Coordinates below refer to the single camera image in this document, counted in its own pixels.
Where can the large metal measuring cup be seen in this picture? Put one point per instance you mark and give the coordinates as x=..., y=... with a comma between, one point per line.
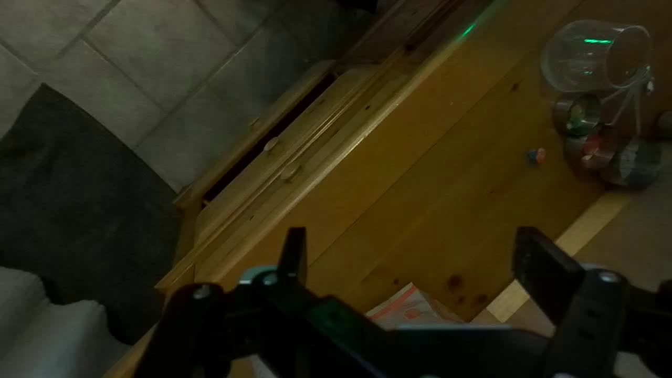
x=635, y=165

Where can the medium metal measuring cup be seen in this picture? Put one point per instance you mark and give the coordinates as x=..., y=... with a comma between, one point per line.
x=592, y=153

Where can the clear glass tumbler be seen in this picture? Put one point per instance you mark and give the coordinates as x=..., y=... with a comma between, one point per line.
x=594, y=56

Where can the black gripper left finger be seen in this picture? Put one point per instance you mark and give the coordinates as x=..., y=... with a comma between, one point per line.
x=295, y=254

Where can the dark grey rug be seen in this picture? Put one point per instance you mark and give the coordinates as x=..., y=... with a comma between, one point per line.
x=75, y=210

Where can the pine wooden dresser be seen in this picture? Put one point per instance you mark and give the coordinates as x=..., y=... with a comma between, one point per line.
x=420, y=160

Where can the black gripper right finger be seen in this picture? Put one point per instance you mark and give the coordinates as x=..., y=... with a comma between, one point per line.
x=548, y=281

